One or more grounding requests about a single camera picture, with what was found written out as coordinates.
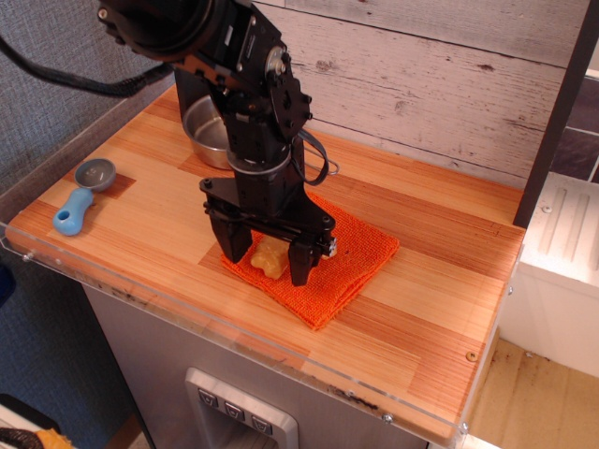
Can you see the dark right post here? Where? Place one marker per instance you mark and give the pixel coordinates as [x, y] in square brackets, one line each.
[566, 98]

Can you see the blue handled grey spoon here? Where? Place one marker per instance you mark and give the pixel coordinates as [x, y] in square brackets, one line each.
[93, 176]

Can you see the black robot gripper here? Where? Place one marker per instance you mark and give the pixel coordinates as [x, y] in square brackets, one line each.
[274, 204]

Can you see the stainless steel pot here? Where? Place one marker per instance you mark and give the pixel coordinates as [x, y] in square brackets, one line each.
[203, 124]

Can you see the orange knitted cloth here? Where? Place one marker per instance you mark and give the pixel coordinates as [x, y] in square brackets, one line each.
[362, 250]

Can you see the clear acrylic edge guard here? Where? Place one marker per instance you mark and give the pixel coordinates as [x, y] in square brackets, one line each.
[370, 378]

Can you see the grey toy fridge cabinet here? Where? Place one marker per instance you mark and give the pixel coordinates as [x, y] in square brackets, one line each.
[153, 355]

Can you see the white toy sink unit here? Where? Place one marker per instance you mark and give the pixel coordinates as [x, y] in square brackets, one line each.
[551, 308]

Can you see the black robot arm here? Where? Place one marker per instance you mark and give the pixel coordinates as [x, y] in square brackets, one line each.
[240, 55]

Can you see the silver dispenser panel with buttons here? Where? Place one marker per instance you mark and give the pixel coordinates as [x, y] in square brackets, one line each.
[228, 417]

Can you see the yellow object at corner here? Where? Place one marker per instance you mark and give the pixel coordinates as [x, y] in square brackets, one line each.
[51, 439]

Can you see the tan toy chicken piece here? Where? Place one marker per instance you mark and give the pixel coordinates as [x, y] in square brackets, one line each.
[271, 256]

